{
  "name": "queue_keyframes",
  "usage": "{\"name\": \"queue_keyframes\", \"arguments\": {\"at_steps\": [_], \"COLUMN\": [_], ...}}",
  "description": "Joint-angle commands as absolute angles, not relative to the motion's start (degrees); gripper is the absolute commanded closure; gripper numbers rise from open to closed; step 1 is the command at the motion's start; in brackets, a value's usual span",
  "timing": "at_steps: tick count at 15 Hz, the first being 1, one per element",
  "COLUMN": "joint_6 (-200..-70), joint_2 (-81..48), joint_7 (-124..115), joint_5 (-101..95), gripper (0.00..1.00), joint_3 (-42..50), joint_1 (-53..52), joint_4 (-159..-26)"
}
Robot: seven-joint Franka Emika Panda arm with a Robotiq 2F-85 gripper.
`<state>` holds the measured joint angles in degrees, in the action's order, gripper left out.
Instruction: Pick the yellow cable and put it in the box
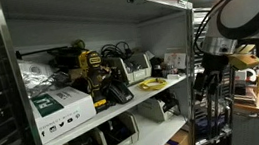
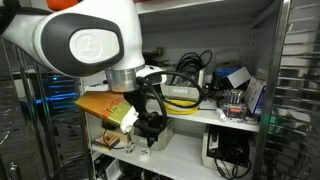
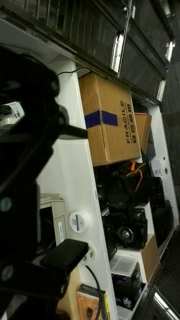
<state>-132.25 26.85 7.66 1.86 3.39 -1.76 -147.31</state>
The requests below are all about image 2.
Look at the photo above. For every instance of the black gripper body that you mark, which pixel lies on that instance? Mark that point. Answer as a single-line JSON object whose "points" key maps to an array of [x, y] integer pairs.
{"points": [[148, 123]]}

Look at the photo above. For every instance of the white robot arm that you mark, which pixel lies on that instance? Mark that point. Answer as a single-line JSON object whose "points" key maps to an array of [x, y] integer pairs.
{"points": [[86, 38]]}

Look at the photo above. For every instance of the beige open box left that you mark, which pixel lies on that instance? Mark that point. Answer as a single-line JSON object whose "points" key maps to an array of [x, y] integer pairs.
{"points": [[139, 137]]}

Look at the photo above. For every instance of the small cardboard box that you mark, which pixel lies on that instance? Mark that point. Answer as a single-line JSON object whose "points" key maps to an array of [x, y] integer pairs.
{"points": [[124, 138]]}

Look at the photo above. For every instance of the grey box on shelf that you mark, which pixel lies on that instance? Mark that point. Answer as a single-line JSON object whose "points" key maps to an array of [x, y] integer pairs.
{"points": [[177, 87]]}

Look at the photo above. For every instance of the blue box with grey lid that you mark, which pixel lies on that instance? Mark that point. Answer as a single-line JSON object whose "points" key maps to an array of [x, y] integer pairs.
{"points": [[230, 77]]}

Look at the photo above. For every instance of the small solder spool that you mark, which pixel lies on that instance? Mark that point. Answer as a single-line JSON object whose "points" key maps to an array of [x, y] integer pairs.
{"points": [[129, 148]]}

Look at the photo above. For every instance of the black mouse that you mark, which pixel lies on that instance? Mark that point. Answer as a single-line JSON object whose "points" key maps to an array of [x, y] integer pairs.
{"points": [[109, 126]]}

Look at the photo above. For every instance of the flat orange black board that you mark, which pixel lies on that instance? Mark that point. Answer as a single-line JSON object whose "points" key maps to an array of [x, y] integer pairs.
{"points": [[107, 141]]}

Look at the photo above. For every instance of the white adapter on shelf edge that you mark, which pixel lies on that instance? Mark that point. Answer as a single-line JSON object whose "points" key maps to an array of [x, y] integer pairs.
{"points": [[222, 116]]}

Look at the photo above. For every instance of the pack of batteries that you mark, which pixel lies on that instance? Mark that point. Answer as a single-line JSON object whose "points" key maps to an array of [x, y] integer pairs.
{"points": [[233, 105]]}

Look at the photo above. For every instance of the metal shelf unit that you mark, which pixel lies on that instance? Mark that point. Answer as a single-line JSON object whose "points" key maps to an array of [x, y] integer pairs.
{"points": [[164, 23]]}

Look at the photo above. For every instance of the white blue carton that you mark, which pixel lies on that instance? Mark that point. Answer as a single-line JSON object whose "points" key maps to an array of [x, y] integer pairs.
{"points": [[254, 95]]}

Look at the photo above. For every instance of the white network switch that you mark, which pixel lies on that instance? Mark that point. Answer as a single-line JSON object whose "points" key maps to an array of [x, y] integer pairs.
{"points": [[96, 87]]}

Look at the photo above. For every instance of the beige box with black cables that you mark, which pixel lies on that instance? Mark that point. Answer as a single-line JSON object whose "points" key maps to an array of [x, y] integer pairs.
{"points": [[228, 150]]}

